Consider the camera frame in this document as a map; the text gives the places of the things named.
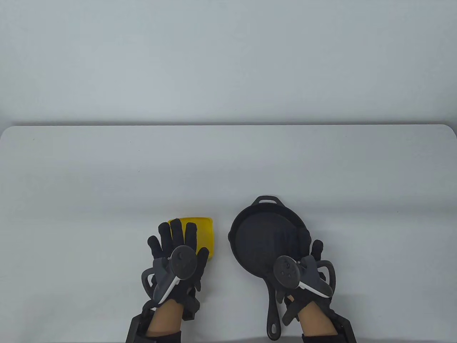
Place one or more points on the person's right hand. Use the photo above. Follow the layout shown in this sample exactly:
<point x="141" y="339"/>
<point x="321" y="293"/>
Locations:
<point x="314" y="298"/>

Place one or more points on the person's left hand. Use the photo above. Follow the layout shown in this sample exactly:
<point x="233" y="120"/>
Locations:
<point x="165" y="243"/>

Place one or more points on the yellow plastic container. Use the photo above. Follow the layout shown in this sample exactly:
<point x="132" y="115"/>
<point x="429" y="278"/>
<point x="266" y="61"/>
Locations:
<point x="211" y="254"/>

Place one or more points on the black cast iron frying pan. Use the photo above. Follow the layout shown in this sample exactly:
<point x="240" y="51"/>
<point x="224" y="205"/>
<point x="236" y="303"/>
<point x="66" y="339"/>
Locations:
<point x="255" y="243"/>

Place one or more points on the person's left forearm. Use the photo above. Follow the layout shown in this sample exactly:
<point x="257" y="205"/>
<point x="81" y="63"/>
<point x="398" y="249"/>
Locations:
<point x="165" y="319"/>

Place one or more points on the white grey left controller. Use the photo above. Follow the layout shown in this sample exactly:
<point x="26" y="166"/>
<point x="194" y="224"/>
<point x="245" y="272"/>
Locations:
<point x="184" y="263"/>

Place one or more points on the white grey controller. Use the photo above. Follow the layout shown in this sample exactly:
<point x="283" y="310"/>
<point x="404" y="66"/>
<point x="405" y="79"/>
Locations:
<point x="285" y="272"/>
<point x="184" y="263"/>

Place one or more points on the white grey right controller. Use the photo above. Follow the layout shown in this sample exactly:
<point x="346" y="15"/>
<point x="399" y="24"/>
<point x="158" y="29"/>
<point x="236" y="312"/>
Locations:
<point x="285" y="272"/>

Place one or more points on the black left glove sensor box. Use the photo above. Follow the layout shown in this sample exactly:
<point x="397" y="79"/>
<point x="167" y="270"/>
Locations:
<point x="191" y="309"/>

